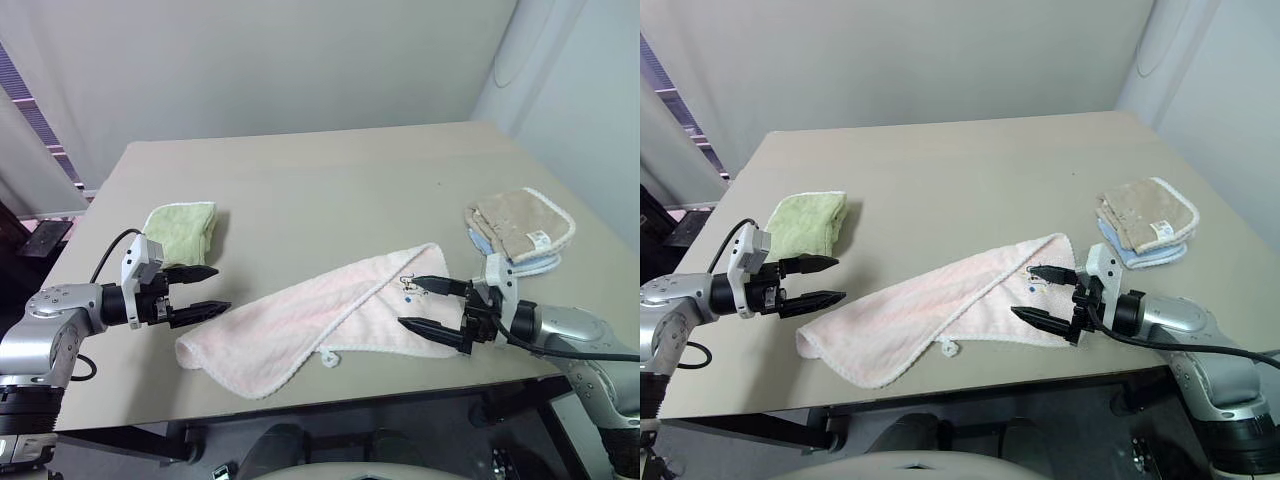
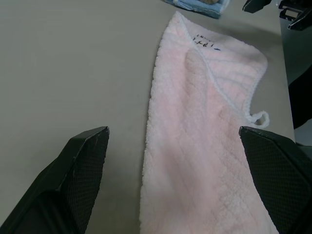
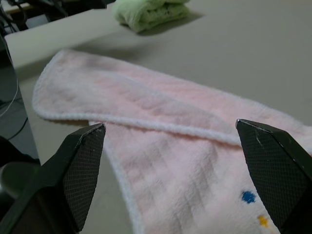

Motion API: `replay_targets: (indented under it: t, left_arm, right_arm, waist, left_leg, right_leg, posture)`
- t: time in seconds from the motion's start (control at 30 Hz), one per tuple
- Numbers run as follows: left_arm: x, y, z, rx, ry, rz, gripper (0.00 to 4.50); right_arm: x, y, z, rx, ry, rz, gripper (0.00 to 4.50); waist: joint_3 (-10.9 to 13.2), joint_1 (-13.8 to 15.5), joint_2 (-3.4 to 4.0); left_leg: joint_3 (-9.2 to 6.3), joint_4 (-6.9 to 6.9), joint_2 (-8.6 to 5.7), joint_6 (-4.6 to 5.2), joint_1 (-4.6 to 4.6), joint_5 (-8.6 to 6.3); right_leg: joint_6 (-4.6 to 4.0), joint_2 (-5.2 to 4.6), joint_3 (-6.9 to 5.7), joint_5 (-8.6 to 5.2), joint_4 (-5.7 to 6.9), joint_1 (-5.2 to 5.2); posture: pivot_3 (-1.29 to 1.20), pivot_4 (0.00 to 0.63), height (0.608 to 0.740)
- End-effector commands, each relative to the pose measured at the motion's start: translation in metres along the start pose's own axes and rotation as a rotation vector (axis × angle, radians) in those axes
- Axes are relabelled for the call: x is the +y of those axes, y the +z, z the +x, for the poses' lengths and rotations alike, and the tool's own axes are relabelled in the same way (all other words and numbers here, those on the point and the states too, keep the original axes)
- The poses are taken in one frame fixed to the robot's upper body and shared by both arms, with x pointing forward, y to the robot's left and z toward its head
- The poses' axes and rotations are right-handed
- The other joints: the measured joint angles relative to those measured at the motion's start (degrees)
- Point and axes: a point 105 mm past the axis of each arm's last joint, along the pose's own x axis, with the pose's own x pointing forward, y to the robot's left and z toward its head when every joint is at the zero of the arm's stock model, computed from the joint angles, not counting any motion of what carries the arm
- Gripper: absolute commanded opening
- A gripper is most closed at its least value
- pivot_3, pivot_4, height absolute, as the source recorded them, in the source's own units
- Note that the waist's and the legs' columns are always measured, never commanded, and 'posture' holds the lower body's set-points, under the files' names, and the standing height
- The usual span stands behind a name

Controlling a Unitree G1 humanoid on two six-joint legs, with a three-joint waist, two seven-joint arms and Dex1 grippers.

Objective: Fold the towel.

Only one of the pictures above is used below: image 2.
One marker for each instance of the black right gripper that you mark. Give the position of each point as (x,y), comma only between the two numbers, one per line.
(288,10)

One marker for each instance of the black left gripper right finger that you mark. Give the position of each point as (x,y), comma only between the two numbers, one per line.
(282,180)

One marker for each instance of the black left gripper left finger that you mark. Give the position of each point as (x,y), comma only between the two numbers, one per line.
(61,185)

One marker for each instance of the pink fluffy towel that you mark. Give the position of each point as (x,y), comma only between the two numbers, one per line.
(195,146)

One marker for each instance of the light blue folded towel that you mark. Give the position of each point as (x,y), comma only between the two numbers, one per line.
(207,11)

